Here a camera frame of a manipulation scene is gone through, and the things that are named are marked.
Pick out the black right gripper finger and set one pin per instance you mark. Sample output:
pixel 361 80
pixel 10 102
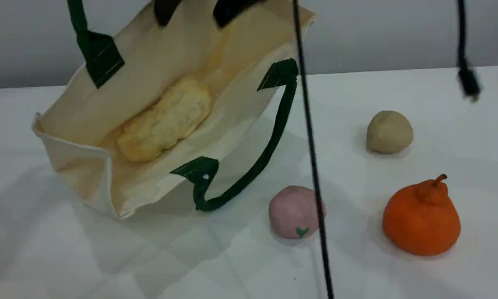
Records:
pixel 230 10
pixel 166 10

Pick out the long ridged orange bread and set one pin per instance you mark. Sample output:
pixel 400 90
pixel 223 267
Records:
pixel 166 120

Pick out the pink peach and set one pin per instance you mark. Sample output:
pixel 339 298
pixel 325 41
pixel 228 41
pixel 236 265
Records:
pixel 292 211

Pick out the beige round ball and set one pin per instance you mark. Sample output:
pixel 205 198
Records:
pixel 390 135

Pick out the orange tangerine with stem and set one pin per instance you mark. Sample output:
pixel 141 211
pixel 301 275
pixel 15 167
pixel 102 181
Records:
pixel 421 220

